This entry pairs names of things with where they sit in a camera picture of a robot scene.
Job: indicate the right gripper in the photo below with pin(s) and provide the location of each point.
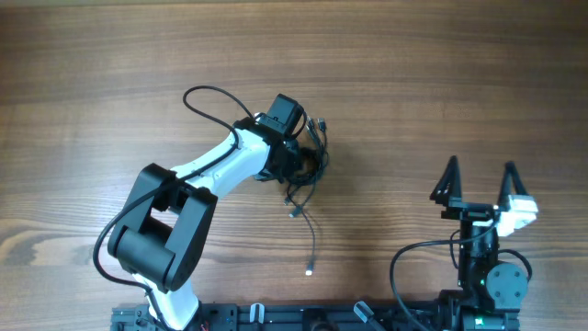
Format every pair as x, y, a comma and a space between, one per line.
463, 211

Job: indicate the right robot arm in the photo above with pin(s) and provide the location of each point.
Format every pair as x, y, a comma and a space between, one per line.
493, 282

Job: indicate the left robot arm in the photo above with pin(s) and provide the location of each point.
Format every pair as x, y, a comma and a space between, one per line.
160, 234

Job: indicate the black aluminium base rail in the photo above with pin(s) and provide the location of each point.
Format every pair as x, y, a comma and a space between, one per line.
361, 316

